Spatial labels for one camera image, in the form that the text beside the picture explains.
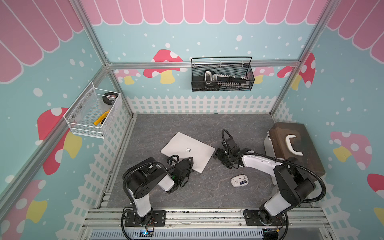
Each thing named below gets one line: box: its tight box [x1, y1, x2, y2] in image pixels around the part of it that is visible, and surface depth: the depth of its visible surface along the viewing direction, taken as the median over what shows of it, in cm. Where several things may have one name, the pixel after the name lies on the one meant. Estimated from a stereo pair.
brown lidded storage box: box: [263, 122, 326, 180], surface depth 83 cm
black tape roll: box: [102, 92, 119, 106], surface depth 82 cm
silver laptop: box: [160, 132, 216, 174], surface depth 104 cm
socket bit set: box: [204, 70, 250, 89], surface depth 91 cm
